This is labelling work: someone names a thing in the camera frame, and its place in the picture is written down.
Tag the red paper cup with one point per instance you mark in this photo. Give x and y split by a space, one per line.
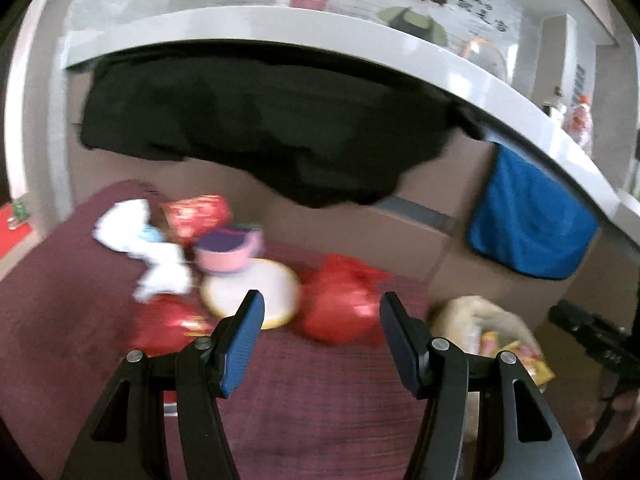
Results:
188 219

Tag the right hand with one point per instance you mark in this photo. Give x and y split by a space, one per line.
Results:
615 425

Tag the red shiny snack wrapper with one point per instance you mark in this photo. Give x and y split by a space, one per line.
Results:
166 324

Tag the beige plastic trash bag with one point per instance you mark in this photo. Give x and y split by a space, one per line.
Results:
478 326

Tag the red crumpled plastic bag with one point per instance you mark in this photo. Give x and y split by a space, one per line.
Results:
340 302

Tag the red floor mat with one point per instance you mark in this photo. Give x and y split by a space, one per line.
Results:
11 235

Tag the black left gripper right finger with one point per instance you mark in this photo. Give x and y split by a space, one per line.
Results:
518 436

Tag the green item on floor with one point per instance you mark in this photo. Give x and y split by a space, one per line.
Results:
20 212

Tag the white crumpled tissue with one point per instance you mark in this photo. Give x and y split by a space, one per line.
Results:
126 228

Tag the white round paper plate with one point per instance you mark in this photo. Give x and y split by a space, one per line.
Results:
278 284

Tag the blue hanging towel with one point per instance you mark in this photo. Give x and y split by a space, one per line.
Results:
528 222

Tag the red striped table cloth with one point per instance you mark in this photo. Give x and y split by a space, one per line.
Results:
303 410

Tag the pink purple round box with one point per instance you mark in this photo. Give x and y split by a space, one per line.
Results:
227 250

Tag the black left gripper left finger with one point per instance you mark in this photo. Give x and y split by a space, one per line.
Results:
124 436

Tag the black hanging cloth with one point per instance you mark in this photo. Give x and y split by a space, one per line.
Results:
316 128

